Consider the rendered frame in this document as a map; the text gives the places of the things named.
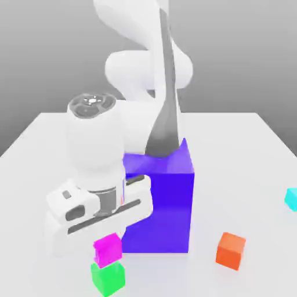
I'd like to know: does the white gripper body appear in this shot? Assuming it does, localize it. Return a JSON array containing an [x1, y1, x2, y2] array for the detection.
[[44, 174, 154, 258]]

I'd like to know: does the small magenta cube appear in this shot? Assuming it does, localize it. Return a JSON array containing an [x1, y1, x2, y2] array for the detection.
[[93, 233, 123, 269]]

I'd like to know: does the small green cube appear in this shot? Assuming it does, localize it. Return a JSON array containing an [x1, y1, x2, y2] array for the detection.
[[90, 260, 126, 297]]

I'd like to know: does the small orange cube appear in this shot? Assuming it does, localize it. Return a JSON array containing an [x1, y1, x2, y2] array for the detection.
[[215, 231, 247, 271]]

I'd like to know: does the small cyan cube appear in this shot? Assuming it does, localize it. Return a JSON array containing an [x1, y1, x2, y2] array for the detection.
[[284, 187, 297, 212]]

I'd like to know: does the large blue box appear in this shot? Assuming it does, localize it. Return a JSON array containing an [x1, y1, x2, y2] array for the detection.
[[120, 137, 195, 254]]

